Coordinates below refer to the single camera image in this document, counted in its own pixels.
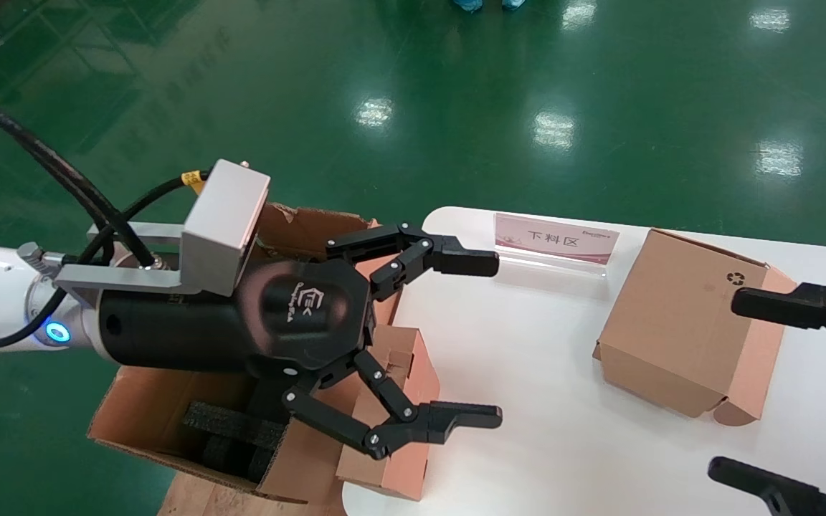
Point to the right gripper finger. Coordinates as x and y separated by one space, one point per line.
786 304
793 494

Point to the pink acrylic sign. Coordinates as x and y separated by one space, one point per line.
556 240

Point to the blue shoe cover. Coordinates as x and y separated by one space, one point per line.
513 3
467 3

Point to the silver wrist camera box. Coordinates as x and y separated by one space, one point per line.
223 222

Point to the black foam insert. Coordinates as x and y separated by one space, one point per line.
234 426

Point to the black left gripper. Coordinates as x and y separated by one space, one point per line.
298 315

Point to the cardboard box with recycling symbol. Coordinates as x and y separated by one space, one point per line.
671 322

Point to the small plain cardboard box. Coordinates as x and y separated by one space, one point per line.
399 476

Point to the big open cardboard box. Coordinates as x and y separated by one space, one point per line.
140 408

